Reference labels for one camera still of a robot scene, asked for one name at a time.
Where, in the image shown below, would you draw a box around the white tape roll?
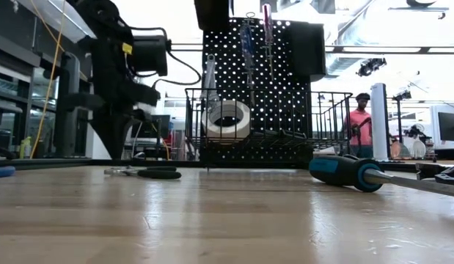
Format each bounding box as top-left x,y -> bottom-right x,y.
201,99 -> 252,139

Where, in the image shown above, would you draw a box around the black ceiling fixture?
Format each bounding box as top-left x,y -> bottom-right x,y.
356,57 -> 389,78

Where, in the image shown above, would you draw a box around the black tripod stand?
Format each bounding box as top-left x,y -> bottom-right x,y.
391,89 -> 414,148

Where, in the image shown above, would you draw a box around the black computer monitor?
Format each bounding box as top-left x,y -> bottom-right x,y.
136,114 -> 172,140
436,111 -> 454,143

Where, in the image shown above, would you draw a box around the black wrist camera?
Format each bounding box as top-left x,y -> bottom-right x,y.
133,34 -> 169,78

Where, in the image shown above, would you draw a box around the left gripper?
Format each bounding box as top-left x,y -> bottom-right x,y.
63,73 -> 162,161

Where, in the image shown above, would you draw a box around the yellow green bottle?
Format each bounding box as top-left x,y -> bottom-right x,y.
19,135 -> 33,158

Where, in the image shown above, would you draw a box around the black blue grip screwdriver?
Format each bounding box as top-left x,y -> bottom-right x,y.
308,155 -> 454,199

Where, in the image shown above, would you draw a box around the black pegboard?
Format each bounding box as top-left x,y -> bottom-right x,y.
199,16 -> 327,168

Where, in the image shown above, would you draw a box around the person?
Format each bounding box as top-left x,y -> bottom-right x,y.
342,92 -> 375,159

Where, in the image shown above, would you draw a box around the white tower fan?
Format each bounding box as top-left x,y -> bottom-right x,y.
370,82 -> 391,161

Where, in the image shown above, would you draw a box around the dark storage shelf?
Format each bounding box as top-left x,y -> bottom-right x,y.
0,29 -> 43,159

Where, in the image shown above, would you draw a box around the small blue screwdriver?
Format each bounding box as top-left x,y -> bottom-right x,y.
0,165 -> 17,180

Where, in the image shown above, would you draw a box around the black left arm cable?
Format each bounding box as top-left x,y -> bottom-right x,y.
129,25 -> 203,89

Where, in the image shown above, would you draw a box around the wide black plastic bin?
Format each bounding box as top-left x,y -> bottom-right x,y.
193,0 -> 232,32

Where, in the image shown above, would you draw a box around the ceiling light bar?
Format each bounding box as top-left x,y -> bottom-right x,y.
324,45 -> 454,56

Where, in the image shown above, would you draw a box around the black handled pliers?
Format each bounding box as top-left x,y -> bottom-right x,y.
103,165 -> 183,180

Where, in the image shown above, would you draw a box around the large blue clear screwdriver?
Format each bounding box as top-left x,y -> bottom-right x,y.
238,22 -> 257,106

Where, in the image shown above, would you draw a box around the black wire basket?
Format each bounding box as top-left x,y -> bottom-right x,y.
184,87 -> 354,148

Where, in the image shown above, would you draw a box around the yellow cable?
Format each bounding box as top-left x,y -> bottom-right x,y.
28,0 -> 89,159

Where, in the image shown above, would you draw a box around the tall black plastic bin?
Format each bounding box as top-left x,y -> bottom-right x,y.
285,21 -> 327,83

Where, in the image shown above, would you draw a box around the grey ventilation duct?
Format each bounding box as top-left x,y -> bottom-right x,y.
325,56 -> 364,76

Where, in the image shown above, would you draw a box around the red clear screwdriver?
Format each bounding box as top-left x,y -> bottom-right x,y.
261,2 -> 276,81

